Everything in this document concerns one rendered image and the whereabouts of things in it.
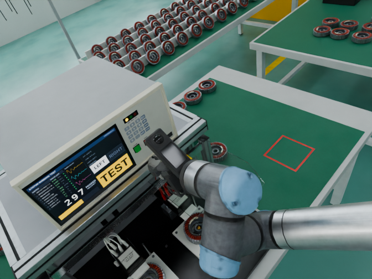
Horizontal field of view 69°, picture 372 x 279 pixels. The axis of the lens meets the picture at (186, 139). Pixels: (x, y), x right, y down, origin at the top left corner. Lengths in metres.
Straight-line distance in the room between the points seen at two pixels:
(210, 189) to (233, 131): 0.93
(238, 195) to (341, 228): 0.17
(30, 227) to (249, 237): 0.60
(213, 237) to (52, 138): 0.46
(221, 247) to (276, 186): 0.71
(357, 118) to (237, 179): 1.12
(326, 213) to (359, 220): 0.05
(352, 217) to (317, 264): 1.36
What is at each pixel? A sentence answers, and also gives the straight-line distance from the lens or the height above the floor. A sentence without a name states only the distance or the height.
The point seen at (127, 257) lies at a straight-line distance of 0.98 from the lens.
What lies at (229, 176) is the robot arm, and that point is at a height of 1.34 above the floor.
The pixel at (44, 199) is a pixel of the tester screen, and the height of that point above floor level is 1.24.
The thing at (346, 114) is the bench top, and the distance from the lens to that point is 1.52.
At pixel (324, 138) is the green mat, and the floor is 0.75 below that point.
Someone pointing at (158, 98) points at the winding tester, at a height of 1.28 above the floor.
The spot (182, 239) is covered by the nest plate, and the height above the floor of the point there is 0.78.
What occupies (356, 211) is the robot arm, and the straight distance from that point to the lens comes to 0.51.
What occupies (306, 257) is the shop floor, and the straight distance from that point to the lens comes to 1.86.
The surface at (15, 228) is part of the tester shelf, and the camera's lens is 0.92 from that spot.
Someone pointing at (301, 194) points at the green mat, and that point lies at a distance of 1.16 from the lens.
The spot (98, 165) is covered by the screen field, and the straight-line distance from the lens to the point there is 0.75.
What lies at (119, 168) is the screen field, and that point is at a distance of 0.79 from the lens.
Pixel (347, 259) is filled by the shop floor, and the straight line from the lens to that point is 1.91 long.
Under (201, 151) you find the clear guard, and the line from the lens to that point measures 0.88.
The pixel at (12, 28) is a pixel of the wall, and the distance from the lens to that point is 7.08.
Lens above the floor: 1.71
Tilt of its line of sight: 43 degrees down
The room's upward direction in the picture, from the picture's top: 16 degrees counter-clockwise
